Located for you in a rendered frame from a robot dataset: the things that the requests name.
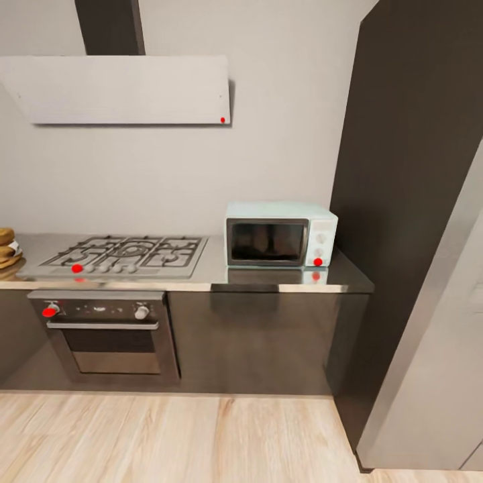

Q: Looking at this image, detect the microwave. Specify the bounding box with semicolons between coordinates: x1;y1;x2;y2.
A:
223;201;338;267

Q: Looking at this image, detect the popcorn bag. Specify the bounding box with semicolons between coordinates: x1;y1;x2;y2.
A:
0;227;23;268

